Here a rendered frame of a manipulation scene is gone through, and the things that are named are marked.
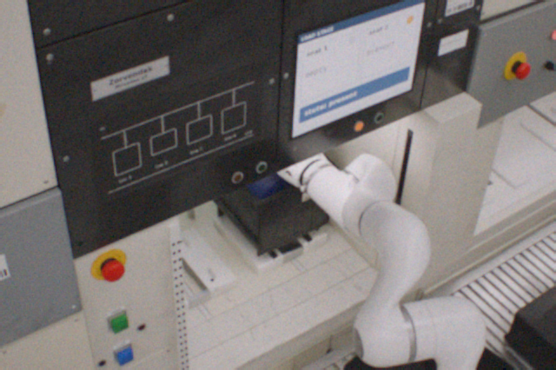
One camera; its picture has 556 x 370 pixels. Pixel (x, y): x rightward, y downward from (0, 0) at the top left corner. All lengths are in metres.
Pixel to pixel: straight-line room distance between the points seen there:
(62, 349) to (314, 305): 0.70
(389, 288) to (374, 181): 0.33
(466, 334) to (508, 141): 1.23
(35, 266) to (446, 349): 0.68
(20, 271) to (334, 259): 0.98
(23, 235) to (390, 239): 0.59
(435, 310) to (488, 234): 0.90
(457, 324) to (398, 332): 0.10
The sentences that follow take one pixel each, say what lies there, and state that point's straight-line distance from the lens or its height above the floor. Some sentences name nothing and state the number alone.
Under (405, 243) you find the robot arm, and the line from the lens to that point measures 1.39.
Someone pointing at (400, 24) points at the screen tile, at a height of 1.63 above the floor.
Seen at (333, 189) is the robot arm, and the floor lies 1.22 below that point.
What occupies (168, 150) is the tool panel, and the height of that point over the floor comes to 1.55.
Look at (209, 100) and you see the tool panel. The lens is 1.31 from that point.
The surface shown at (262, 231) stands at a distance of 1.93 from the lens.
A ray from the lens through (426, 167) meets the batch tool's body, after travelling 1.76.
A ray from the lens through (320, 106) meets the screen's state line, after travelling 1.48.
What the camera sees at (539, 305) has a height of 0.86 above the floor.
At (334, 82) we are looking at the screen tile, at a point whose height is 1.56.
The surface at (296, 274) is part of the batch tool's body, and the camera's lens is 2.05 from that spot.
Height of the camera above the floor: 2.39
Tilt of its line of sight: 42 degrees down
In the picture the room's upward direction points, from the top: 3 degrees clockwise
